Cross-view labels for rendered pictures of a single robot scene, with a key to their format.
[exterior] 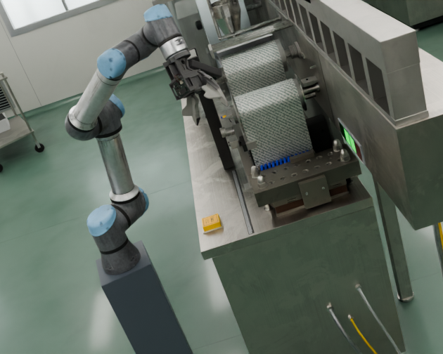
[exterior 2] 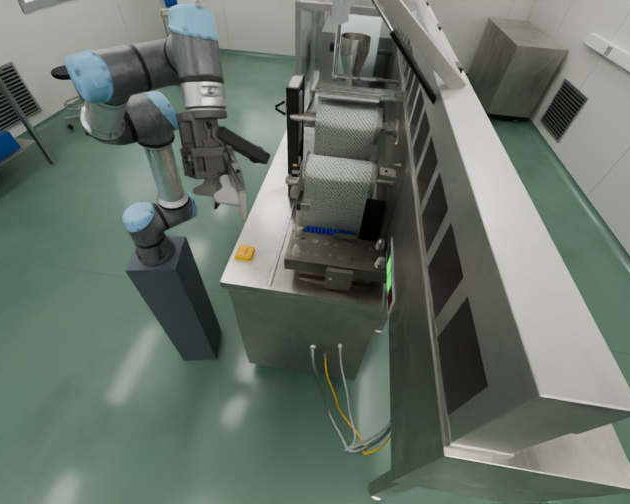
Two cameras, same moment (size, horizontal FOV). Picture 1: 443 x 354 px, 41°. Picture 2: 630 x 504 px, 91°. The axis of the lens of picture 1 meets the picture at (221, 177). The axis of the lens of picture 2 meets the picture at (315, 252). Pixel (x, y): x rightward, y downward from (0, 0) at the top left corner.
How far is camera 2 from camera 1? 1.17 m
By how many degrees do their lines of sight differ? 21
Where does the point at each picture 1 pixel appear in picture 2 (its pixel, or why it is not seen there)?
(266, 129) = (324, 200)
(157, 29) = (179, 53)
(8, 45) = not seen: outside the picture
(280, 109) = (346, 190)
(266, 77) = (353, 143)
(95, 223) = (127, 220)
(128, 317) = (149, 295)
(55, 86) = (242, 38)
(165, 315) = (183, 302)
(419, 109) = (501, 450)
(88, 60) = (270, 29)
